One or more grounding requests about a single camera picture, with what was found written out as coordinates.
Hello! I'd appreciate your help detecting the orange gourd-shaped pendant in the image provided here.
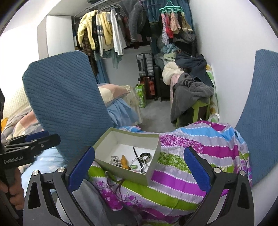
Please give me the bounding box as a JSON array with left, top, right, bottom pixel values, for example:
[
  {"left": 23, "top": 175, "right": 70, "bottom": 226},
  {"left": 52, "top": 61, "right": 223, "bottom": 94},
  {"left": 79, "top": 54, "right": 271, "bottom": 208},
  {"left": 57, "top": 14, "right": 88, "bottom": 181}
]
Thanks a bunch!
[{"left": 120, "top": 155, "right": 130, "bottom": 169}]

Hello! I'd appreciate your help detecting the silver hoop ring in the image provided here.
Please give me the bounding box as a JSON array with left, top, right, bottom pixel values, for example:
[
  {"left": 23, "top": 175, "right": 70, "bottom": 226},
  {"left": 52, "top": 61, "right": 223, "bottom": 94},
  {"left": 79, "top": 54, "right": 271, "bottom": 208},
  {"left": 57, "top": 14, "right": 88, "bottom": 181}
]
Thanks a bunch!
[{"left": 130, "top": 157, "right": 147, "bottom": 171}]

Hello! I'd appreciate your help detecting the small green jewelry piece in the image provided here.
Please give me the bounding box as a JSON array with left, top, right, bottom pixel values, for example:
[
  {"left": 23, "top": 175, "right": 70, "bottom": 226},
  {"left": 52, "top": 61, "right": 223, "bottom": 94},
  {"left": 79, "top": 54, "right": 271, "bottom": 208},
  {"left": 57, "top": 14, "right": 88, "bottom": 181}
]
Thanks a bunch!
[{"left": 130, "top": 165, "right": 138, "bottom": 170}]

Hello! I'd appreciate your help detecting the person's left hand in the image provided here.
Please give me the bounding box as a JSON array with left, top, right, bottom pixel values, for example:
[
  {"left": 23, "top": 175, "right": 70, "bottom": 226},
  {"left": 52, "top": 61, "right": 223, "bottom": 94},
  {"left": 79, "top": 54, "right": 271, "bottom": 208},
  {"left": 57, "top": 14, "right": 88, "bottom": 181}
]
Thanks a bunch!
[{"left": 1, "top": 170, "right": 24, "bottom": 210}]

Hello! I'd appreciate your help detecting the colourful striped floral cloth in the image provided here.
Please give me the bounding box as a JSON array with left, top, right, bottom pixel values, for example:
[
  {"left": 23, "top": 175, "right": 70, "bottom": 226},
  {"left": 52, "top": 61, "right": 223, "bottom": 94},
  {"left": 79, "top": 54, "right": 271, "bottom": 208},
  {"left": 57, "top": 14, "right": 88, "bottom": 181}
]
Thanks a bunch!
[{"left": 88, "top": 120, "right": 252, "bottom": 225}]

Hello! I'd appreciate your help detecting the black hair stick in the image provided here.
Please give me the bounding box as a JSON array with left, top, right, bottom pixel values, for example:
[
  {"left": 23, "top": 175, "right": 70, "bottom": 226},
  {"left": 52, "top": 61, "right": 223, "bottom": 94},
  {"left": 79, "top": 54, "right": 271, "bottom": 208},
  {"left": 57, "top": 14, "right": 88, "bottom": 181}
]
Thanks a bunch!
[{"left": 133, "top": 148, "right": 145, "bottom": 174}]

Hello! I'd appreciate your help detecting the blue quilted left cushion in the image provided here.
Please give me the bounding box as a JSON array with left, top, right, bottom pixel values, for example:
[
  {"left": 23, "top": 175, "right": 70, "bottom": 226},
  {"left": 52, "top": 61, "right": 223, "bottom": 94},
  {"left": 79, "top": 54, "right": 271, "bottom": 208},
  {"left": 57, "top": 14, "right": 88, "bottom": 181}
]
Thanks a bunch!
[{"left": 22, "top": 51, "right": 113, "bottom": 163}]

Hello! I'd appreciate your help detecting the blue quilted cushion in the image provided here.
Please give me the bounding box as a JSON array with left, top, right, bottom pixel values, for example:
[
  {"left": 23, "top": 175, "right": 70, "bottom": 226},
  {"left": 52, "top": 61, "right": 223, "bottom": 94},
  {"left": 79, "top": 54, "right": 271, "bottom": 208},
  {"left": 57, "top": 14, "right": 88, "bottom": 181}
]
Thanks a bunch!
[
  {"left": 22, "top": 51, "right": 113, "bottom": 163},
  {"left": 236, "top": 49, "right": 277, "bottom": 185}
]

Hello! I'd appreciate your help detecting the black patterned bangle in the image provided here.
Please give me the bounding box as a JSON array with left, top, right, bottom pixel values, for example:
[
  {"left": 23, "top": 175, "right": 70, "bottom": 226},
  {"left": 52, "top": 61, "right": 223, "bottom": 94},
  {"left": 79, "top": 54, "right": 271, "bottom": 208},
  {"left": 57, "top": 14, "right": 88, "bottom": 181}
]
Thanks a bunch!
[{"left": 140, "top": 152, "right": 152, "bottom": 162}]

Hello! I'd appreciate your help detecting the green plastic stool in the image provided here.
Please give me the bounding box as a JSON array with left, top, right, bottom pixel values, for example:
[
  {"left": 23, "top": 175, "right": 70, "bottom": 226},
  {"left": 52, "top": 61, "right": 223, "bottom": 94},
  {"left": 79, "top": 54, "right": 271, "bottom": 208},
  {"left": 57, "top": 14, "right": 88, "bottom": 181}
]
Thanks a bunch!
[{"left": 176, "top": 100, "right": 210, "bottom": 128}]

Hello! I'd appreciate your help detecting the green white cardboard box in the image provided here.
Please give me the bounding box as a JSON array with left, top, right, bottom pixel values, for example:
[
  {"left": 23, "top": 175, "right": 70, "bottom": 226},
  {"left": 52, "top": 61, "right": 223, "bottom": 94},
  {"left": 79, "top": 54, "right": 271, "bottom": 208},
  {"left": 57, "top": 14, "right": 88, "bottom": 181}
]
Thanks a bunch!
[{"left": 93, "top": 128, "right": 161, "bottom": 186}]

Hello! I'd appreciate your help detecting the light blue bedsheet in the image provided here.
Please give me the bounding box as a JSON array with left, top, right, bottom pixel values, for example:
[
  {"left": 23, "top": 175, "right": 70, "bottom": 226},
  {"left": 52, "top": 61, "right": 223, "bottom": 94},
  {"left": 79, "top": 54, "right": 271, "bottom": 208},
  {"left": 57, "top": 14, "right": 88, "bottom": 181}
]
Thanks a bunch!
[{"left": 107, "top": 98, "right": 139, "bottom": 128}]

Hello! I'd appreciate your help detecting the blue quilted right cushion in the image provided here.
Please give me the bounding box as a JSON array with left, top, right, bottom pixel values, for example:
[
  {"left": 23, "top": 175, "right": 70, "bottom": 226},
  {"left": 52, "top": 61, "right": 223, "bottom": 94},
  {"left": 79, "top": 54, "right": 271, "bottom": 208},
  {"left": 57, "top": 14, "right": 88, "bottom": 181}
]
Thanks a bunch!
[{"left": 236, "top": 49, "right": 277, "bottom": 185}]

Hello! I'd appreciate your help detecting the grey blanket on stool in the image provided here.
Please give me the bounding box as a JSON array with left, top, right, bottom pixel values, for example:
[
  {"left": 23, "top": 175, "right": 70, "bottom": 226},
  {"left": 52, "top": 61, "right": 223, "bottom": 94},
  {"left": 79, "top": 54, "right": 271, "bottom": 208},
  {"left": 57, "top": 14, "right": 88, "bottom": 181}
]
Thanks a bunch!
[{"left": 170, "top": 72, "right": 214, "bottom": 123}]

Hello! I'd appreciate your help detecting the pink cream pillow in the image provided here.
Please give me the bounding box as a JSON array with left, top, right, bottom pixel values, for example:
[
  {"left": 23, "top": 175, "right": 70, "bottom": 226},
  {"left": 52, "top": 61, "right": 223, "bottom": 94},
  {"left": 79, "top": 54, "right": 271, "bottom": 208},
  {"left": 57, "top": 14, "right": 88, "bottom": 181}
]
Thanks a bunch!
[{"left": 98, "top": 83, "right": 129, "bottom": 107}]

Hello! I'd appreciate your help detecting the green shopping bag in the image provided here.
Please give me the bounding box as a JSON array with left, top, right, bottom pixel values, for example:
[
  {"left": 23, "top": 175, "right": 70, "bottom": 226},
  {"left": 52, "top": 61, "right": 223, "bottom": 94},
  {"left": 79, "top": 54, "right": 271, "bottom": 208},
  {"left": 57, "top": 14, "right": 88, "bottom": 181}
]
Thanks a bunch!
[{"left": 135, "top": 84, "right": 146, "bottom": 108}]

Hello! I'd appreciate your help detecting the dark navy clothes pile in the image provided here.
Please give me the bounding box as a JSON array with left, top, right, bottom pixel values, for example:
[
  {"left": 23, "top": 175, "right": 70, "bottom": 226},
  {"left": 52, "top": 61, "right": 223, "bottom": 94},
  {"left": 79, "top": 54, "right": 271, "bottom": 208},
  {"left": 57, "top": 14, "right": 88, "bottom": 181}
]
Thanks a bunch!
[{"left": 175, "top": 52, "right": 214, "bottom": 87}]

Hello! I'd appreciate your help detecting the cream fluffy blanket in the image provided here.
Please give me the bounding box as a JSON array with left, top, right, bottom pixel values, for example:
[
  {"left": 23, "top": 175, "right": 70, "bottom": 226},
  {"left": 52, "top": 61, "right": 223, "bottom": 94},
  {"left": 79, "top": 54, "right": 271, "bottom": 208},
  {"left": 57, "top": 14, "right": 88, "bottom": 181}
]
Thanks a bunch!
[{"left": 162, "top": 61, "right": 184, "bottom": 86}]

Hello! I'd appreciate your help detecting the grey hard suitcase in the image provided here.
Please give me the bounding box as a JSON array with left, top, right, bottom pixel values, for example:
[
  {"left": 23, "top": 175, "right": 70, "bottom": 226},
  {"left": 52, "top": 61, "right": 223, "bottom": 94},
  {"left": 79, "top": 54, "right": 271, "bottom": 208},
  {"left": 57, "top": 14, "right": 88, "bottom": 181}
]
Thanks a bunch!
[{"left": 136, "top": 53, "right": 154, "bottom": 77}]

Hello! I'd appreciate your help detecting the yellow hanging jacket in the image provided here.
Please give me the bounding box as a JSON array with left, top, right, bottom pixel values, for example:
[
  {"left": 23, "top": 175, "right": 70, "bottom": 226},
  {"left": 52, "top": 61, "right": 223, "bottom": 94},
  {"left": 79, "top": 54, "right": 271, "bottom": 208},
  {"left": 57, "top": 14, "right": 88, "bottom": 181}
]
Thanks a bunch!
[{"left": 77, "top": 9, "right": 114, "bottom": 52}]

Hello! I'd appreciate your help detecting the white hanging shirt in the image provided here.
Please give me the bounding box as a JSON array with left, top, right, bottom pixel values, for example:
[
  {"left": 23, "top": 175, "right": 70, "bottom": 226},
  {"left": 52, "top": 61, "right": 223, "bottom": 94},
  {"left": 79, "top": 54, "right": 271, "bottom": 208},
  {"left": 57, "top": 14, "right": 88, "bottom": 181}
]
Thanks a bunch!
[{"left": 110, "top": 9, "right": 127, "bottom": 56}]

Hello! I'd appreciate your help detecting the teal clip hanger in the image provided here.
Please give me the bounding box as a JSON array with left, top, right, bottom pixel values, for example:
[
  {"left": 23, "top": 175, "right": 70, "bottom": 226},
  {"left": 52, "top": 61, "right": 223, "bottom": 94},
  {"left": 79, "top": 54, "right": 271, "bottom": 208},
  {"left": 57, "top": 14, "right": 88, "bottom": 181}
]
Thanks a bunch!
[{"left": 159, "top": 0, "right": 184, "bottom": 13}]

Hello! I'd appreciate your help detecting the silver ball chain necklace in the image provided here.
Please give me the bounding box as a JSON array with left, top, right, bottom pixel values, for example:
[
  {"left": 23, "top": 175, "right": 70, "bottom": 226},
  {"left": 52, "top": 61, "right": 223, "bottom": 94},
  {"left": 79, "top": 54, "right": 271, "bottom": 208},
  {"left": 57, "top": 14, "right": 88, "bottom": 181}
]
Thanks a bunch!
[{"left": 108, "top": 155, "right": 122, "bottom": 167}]

